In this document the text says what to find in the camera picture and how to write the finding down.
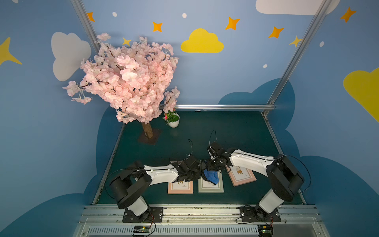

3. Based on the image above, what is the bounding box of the blue black-edged cloth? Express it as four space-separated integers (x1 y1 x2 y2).
202 169 219 185

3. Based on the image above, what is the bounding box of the grey-green picture frame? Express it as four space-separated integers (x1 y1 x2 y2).
198 171 224 193

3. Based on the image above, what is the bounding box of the pink picture frame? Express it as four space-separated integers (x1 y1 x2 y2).
167 181 193 195
226 166 257 187

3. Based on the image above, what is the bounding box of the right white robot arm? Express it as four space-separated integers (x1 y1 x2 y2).
206 142 305 218

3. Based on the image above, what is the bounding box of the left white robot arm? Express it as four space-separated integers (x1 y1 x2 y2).
109 156 203 219

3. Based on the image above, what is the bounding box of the white pot with plant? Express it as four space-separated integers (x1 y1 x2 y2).
163 110 180 128

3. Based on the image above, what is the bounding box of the pink blossom artificial tree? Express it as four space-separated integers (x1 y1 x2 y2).
64 33 180 141

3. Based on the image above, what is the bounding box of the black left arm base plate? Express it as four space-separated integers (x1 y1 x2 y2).
122 206 164 223

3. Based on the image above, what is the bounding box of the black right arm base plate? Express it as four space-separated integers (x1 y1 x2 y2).
238 205 281 223

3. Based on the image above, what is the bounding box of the aluminium mounting rail front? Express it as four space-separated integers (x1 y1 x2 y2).
73 204 329 237

